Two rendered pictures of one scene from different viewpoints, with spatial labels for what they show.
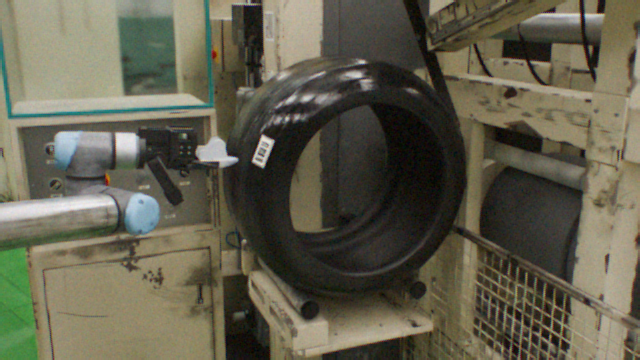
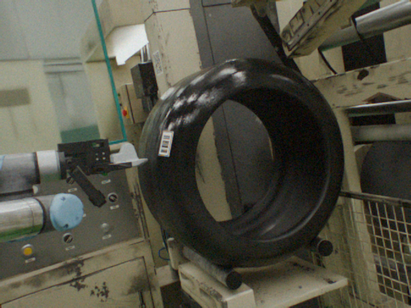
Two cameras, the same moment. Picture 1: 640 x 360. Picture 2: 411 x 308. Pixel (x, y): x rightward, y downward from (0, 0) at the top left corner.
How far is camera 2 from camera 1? 0.28 m
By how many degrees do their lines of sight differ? 10
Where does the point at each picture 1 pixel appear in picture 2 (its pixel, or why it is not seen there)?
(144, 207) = (67, 203)
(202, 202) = (131, 220)
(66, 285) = not seen: outside the picture
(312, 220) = (222, 212)
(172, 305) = not seen: outside the picture
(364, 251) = (271, 228)
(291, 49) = (178, 76)
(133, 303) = not seen: outside the picture
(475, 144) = (342, 128)
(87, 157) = (12, 174)
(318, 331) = (246, 299)
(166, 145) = (83, 154)
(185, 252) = (123, 264)
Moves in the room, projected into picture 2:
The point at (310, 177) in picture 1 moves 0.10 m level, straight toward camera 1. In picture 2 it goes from (213, 176) to (214, 182)
